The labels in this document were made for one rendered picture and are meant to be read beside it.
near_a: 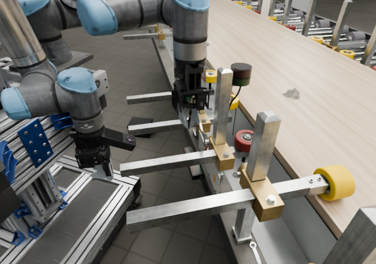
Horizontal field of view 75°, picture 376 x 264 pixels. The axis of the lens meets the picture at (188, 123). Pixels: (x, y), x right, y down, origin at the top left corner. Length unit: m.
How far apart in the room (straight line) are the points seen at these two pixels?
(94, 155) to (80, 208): 0.90
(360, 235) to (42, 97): 0.60
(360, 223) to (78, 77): 0.55
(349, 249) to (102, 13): 0.53
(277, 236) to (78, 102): 0.75
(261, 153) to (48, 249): 1.21
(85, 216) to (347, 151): 1.28
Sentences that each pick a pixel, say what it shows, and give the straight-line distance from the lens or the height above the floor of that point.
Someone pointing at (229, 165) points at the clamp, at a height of 0.84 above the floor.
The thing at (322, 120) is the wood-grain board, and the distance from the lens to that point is 1.01.
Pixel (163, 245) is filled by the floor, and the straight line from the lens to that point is 1.60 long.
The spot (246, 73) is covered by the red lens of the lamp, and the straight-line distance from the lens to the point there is 0.71.
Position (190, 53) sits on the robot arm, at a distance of 0.54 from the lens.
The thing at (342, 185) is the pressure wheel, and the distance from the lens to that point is 0.68.
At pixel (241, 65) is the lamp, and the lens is 0.73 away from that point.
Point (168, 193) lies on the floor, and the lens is 1.80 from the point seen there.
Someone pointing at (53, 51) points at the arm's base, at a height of 1.09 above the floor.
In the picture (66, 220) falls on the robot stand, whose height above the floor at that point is 0.21.
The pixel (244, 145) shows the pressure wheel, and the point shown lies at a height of 0.90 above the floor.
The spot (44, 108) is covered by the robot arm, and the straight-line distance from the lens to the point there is 0.63.
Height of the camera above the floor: 1.41
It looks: 36 degrees down
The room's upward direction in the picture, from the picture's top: straight up
